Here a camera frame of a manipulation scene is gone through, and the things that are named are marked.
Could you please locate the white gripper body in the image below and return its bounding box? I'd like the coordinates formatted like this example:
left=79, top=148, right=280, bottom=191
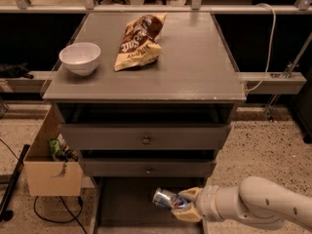
left=196, top=185, right=221, bottom=222

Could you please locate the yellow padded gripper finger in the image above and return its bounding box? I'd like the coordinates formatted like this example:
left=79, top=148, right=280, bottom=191
left=172, top=203, right=202, bottom=222
left=178, top=187, right=202, bottom=203

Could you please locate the blue silver redbull can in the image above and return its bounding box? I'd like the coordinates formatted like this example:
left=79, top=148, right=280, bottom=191
left=152, top=188, right=189, bottom=211

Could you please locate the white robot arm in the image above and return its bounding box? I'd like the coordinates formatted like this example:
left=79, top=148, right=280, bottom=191
left=172, top=176, right=312, bottom=231

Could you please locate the open grey bottom drawer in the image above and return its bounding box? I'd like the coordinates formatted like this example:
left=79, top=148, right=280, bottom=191
left=88, top=177, right=207, bottom=234

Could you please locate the grey drawer cabinet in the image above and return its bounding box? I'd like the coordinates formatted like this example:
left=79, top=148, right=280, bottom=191
left=42, top=11, right=247, bottom=180

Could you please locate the grey middle drawer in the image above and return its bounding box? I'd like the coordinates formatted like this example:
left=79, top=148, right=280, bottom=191
left=79, top=158, right=216, bottom=178

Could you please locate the grey upper drawer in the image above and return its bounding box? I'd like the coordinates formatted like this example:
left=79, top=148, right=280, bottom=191
left=58, top=124, right=231, bottom=150

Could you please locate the green packet in box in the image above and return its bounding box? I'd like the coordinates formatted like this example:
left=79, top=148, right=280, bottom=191
left=48, top=138, right=62, bottom=161

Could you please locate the cardboard box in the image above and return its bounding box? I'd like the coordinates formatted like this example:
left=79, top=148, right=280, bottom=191
left=23, top=107, right=83, bottom=196

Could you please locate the brown yellow snack bag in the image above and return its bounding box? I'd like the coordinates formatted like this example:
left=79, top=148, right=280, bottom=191
left=114, top=14, right=167, bottom=71

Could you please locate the white bowl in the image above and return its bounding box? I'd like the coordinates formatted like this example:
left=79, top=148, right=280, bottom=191
left=58, top=42, right=101, bottom=76

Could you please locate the black pole stand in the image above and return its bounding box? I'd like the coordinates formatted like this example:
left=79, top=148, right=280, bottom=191
left=0, top=144, right=30, bottom=221

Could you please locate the black floor cable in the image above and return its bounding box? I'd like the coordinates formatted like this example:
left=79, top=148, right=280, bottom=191
left=33, top=195, right=89, bottom=234

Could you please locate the white hanging cable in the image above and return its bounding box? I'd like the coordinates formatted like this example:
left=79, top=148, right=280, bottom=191
left=243, top=2, right=277, bottom=93

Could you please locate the black object on rail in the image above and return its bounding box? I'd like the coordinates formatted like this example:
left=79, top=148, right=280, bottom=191
left=0, top=62, right=34, bottom=79

